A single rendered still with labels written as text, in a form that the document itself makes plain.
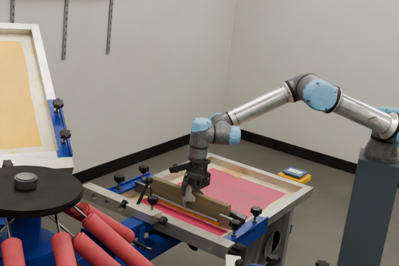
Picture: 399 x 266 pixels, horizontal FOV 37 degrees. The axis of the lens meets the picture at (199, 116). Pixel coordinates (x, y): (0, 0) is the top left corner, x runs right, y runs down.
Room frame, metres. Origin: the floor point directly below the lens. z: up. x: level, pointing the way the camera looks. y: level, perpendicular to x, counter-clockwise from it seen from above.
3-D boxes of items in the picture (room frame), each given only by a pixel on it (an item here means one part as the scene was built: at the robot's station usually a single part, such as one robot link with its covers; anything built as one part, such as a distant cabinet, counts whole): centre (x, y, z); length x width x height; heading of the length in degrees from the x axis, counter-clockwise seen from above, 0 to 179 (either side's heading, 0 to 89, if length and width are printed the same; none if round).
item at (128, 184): (2.33, 0.25, 0.97); 0.30 x 0.05 x 0.07; 148
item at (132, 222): (1.91, 0.19, 1.02); 0.17 x 0.06 x 0.05; 148
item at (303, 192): (2.39, -0.11, 0.97); 0.79 x 0.58 x 0.04; 148
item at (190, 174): (2.19, -0.02, 1.15); 0.09 x 0.08 x 0.12; 58
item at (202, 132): (2.19, -0.01, 1.31); 0.09 x 0.08 x 0.11; 101
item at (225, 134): (2.23, -0.11, 1.30); 0.11 x 0.11 x 0.08; 11
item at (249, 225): (2.04, -0.22, 0.97); 0.30 x 0.05 x 0.07; 148
